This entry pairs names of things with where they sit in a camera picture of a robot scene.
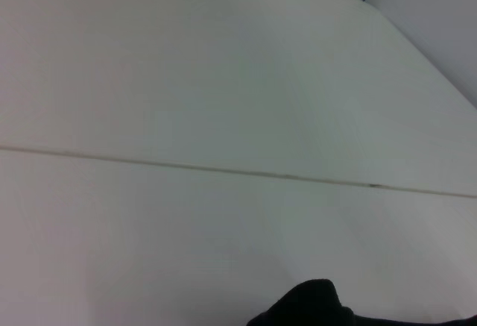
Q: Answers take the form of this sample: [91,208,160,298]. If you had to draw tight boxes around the black t-shirt with FREE print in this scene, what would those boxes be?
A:
[245,278,477,326]

